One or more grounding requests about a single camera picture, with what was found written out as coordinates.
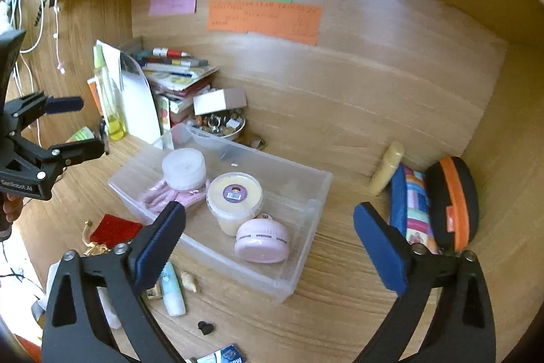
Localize red silver pen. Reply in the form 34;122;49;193
152;47;190;59

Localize white lotion tube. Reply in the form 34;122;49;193
159;261;188;317

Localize black orange zip case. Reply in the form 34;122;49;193
425;156;480;253

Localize orange sunscreen tube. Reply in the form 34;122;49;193
87;77;103;115

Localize white folded paper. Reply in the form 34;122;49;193
120;50;162;145

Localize fruit sticker book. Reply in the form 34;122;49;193
156;94;173;136

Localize pink cloth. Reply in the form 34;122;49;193
140;178;212;215

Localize green packet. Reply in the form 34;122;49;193
66;126;96;143

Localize stack of books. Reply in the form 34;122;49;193
140;61;219;121

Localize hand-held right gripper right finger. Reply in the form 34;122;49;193
353;201;497;363

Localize translucent round lidded container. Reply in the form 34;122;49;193
161;148;207;191

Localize white card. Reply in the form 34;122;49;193
193;88;248;116

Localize person's left hand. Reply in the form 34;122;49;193
0;193;23;241

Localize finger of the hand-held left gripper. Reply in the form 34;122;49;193
7;134;106;171
3;92;85;135

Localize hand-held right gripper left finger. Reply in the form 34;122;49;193
40;201;188;363

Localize pink round box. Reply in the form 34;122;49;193
234;218;291;264

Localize orange paper note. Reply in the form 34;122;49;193
207;0;322;46

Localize white cables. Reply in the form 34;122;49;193
0;0;47;53

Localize cream tub with lid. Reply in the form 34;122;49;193
206;171;264;237

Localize yellow spray bottle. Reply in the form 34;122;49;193
92;45;128;142

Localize beige shell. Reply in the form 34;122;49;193
181;271;200;294

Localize wooden desktop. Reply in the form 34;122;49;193
13;131;511;363

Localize blue packet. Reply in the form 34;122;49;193
189;343;249;363

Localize dark pen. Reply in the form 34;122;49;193
136;56;209;67

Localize pale yellow tube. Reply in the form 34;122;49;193
368;141;405;196

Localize clear plastic bin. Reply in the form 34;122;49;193
108;122;333;306

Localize bowl of beads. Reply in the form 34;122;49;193
187;110;247;143

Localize blue patchwork pencil case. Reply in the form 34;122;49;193
389;164;440;255

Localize printed leaflet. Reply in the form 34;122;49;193
94;40;124;81

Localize red pouch with gold ornament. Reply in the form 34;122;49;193
83;214;144;257

